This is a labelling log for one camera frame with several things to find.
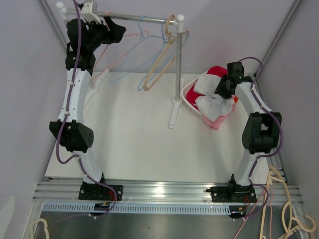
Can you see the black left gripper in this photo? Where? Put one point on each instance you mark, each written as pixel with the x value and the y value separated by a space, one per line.
pixel 116 32

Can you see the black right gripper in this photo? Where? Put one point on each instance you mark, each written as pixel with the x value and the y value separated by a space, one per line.
pixel 219 90

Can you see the magenta t shirt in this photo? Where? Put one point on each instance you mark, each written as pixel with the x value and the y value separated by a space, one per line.
pixel 192 95

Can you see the pink wire hanger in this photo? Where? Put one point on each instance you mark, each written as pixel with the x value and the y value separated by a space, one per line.
pixel 113 54

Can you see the pale pink tank top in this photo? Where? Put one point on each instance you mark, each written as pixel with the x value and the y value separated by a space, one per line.
pixel 211 105

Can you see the pink t shirt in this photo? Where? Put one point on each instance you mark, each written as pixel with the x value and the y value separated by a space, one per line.
pixel 215 125

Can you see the beige plastic hanger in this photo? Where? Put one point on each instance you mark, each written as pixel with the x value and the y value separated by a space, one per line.
pixel 170 52

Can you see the blue plastic hanger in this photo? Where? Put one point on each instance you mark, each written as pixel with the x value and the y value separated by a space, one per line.
pixel 151 77

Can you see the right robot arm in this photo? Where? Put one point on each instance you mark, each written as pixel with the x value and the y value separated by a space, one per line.
pixel 261 134

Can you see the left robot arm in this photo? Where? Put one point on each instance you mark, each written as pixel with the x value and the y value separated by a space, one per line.
pixel 73 138

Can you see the white perforated plastic basket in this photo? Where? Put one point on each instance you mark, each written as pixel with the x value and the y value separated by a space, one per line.
pixel 184 92

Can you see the white rack base foot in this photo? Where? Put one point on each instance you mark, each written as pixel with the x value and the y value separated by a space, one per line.
pixel 174 113

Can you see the silver rack upright pole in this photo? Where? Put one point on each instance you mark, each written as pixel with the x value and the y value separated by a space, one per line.
pixel 179 59

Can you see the white left rack foot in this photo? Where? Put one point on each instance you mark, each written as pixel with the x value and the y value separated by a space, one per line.
pixel 97 79

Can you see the beige hangers pile right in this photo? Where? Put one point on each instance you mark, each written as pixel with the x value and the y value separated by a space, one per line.
pixel 290 223

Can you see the silver clothes rack rail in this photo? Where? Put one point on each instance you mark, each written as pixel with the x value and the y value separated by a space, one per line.
pixel 126 17

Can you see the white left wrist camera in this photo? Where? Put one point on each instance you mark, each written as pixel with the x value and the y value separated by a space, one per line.
pixel 88 10

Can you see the aluminium mounting rail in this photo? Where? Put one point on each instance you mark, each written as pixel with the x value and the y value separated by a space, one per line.
pixel 144 192

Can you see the white slotted cable duct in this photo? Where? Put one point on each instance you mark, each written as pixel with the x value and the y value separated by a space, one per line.
pixel 181 209

